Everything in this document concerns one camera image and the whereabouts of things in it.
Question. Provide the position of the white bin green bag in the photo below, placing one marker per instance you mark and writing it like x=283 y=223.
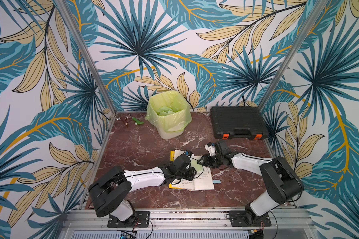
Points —
x=169 y=113

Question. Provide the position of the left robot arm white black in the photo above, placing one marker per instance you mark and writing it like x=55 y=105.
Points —
x=108 y=193

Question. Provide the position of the aluminium front rail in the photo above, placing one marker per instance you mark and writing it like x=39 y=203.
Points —
x=208 y=223

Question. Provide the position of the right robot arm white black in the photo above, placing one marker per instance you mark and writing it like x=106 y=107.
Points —
x=280 y=180

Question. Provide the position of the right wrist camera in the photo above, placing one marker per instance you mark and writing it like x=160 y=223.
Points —
x=211 y=148

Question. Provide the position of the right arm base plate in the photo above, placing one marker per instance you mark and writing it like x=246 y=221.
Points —
x=244 y=219

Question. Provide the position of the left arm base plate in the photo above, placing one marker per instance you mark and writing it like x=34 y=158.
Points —
x=140 y=219

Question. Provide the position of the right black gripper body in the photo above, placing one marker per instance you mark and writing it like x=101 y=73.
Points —
x=209 y=159

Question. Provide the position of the green circuit board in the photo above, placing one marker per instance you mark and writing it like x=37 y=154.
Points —
x=127 y=235

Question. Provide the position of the green small bottle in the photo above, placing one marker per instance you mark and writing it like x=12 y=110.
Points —
x=137 y=121

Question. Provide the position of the black plastic tool case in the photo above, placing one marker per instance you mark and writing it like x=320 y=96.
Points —
x=230 y=122

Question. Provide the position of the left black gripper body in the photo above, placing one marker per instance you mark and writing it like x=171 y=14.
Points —
x=188 y=173

